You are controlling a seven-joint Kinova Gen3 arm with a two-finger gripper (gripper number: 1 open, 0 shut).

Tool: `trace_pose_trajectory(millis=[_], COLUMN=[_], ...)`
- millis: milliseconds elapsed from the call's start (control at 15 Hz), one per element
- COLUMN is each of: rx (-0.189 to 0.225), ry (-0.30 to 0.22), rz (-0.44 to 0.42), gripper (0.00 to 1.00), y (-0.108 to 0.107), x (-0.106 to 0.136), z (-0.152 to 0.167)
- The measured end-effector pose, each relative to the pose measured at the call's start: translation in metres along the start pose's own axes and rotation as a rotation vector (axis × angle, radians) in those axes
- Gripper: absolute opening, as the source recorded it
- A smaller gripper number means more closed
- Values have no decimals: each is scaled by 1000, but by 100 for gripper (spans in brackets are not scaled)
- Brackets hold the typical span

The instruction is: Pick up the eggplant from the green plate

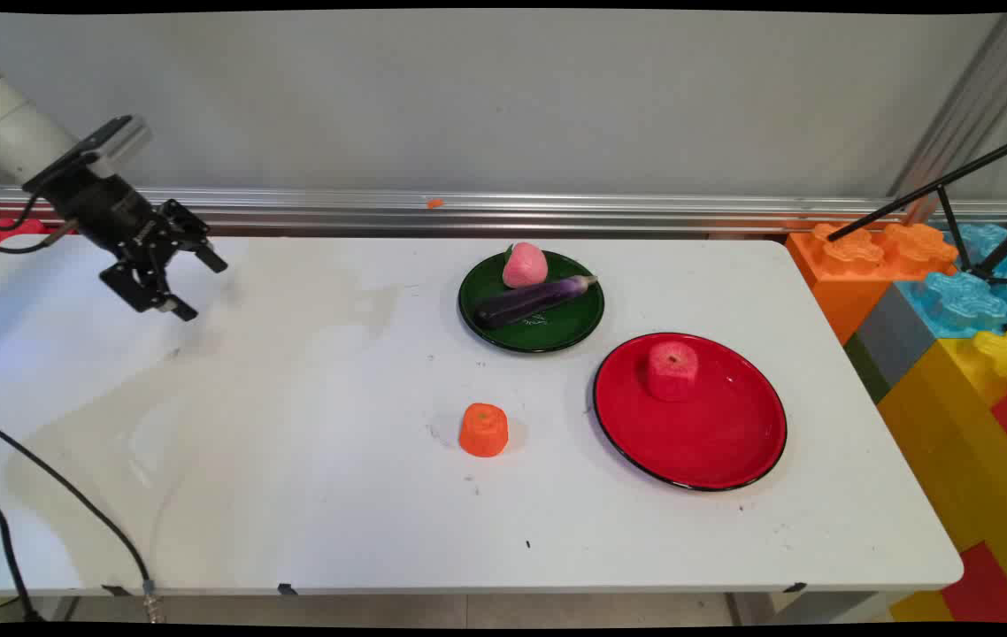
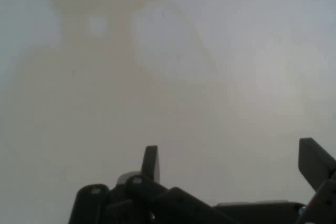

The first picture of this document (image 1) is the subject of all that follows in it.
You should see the black tripod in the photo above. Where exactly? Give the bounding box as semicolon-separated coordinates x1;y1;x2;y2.
826;126;1007;288

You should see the orange giant building block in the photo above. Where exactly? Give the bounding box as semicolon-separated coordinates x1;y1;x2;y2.
785;220;961;347

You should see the aluminium rail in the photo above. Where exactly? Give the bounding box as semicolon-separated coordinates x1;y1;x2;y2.
0;185;1007;237

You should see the red round plate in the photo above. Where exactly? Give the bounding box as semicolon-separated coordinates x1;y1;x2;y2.
592;332;788;493

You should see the pink toy peach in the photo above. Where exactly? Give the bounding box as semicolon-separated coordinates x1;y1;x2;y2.
502;242;550;290

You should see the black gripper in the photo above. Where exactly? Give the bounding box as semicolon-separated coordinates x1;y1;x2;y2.
45;166;229;322

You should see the purple toy eggplant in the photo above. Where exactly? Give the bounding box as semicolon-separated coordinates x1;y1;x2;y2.
473;274;600;331

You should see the orange toy fruit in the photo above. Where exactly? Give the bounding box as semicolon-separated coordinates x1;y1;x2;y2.
458;403;510;459

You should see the aluminium frame post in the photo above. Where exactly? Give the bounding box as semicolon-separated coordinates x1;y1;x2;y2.
887;12;1007;224

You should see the yellow giant building block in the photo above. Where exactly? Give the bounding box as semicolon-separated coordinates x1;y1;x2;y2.
877;330;1007;625

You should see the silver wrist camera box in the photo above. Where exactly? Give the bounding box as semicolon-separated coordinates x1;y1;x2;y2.
23;114;154;196

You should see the red toy apple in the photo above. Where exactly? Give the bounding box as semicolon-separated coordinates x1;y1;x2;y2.
647;342;701;403

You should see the blue giant building block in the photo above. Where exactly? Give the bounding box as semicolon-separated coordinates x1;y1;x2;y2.
896;222;1007;340

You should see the green round plate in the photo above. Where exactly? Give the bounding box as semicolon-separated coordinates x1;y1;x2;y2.
457;249;605;355

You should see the grey giant building block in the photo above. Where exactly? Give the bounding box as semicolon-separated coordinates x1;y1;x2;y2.
856;281;940;392

